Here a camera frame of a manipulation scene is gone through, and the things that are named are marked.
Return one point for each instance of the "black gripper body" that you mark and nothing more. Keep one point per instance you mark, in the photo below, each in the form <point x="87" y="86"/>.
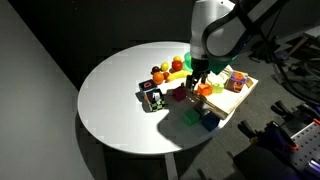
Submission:
<point x="200" y="68"/>

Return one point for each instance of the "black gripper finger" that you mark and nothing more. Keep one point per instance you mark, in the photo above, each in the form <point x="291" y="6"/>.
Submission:
<point x="190" y="82"/>
<point x="203" y="78"/>

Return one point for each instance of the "orange block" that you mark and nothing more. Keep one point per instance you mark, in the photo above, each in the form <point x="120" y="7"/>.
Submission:
<point x="204" y="89"/>

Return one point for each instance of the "light green block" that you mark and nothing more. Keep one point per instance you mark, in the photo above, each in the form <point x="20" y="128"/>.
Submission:
<point x="217" y="88"/>

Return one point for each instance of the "wooden tray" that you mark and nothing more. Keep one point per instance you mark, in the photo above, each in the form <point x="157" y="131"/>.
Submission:
<point x="230" y="100"/>

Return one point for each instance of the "blue block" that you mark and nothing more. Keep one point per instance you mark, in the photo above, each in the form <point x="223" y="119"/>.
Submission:
<point x="210" y="121"/>

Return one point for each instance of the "yellow toy banana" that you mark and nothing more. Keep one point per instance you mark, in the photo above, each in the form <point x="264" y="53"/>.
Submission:
<point x="178" y="76"/>

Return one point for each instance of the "green plastic bowl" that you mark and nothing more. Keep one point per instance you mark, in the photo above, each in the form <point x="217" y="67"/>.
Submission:
<point x="187" y="60"/>

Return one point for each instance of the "red toy tomato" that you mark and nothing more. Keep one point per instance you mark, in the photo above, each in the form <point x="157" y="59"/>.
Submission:
<point x="177" y="65"/>

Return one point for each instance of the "small yellow toy fruit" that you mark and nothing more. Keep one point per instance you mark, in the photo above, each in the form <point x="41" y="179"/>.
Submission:
<point x="177" y="58"/>

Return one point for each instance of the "small red toy fruit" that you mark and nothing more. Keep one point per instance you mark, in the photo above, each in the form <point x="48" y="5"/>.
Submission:
<point x="166" y="75"/>

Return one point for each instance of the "yellow toy lemon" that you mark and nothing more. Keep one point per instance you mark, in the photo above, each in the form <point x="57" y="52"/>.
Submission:
<point x="164" y="66"/>

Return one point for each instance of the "toy orange fruit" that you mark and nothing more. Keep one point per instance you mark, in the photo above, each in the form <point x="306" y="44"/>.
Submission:
<point x="158" y="78"/>

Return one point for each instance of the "colourful number cube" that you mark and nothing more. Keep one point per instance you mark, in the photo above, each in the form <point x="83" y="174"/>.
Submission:
<point x="236" y="81"/>

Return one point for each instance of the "dark toy plum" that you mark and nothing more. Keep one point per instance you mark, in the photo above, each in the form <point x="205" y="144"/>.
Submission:
<point x="155" y="69"/>

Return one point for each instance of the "checkered soft cube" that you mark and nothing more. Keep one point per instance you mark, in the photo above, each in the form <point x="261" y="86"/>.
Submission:
<point x="155" y="99"/>

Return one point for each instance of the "black red letter cube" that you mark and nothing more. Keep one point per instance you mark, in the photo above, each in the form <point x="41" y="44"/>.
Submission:
<point x="147" y="85"/>

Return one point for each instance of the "purple clamp orange tip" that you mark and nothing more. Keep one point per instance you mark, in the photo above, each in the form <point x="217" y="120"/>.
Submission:
<point x="283" y="110"/>
<point x="275" y="136"/>

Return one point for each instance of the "white table base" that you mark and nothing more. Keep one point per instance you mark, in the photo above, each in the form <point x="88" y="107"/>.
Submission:
<point x="170" y="166"/>

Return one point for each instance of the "perforated metal plate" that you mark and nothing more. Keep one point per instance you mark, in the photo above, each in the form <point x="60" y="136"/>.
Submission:
<point x="308" y="143"/>

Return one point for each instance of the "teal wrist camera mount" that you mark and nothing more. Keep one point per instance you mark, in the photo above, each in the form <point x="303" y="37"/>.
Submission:
<point x="219" y="67"/>

